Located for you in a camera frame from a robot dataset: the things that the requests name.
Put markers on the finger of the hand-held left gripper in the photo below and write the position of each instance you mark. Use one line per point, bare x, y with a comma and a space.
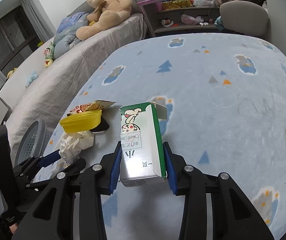
77, 164
50, 158

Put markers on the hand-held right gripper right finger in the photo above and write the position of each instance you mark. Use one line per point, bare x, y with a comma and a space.
170, 170

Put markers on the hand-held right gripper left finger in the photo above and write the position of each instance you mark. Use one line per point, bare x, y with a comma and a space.
115, 165

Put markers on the white paper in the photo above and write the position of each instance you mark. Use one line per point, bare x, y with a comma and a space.
72, 145

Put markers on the grey perforated plastic basket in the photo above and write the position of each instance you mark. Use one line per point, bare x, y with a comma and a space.
30, 141

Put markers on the white and green carton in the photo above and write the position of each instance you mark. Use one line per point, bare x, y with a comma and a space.
138, 150

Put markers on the yellow plastic lid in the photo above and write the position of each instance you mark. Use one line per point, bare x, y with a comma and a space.
82, 121

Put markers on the printed snack wrapper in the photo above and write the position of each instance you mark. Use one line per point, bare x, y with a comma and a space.
82, 108

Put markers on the black plastic piece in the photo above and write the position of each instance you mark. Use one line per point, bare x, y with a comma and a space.
102, 126

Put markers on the light blue plush toy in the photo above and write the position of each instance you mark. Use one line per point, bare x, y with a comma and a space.
32, 77

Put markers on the bed with checked cover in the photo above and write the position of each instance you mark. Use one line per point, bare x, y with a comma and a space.
65, 65

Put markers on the small yellow plush toy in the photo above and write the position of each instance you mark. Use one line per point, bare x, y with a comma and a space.
48, 63

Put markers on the green and pink plush doll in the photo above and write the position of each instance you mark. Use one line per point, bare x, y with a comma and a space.
49, 50

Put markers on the small green toy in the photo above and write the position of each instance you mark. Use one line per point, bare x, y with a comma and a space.
40, 43

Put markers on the folded blue quilt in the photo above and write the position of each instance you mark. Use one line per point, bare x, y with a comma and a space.
65, 42

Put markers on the dark window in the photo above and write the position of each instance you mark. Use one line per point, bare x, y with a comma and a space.
7, 37

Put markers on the blue printed pillow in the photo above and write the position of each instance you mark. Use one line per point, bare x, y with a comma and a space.
69, 21

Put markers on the grey nightstand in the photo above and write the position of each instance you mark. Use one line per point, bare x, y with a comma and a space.
149, 26

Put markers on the grey shelf unit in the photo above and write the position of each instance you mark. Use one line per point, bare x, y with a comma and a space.
183, 27

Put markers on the paper cup with red print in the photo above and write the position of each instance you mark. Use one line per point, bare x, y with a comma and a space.
166, 22

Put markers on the pink plastic bag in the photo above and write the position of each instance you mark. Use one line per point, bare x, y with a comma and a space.
189, 20

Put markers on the blue cloth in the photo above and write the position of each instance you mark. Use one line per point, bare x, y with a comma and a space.
219, 23

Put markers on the large tan teddy bear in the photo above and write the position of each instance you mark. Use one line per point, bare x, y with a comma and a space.
112, 10

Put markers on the purple storage box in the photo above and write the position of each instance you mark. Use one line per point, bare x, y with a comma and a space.
149, 6

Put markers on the gold foil packets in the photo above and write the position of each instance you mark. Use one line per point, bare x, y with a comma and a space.
176, 4

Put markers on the grey chair back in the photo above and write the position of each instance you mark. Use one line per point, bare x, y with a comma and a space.
243, 16

